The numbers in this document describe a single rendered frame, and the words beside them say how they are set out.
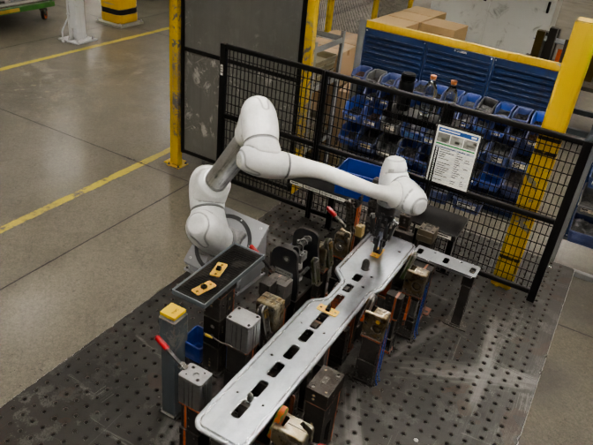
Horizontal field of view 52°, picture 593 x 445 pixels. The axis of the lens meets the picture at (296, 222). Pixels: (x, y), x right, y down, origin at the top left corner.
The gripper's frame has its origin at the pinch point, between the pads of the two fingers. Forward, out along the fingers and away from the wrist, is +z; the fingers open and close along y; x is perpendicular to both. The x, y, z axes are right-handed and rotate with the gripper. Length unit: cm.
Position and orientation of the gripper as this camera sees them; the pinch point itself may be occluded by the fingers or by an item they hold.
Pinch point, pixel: (379, 245)
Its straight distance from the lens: 266.5
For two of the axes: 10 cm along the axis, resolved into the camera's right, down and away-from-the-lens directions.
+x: 5.0, -4.1, 7.7
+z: -1.0, 8.5, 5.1
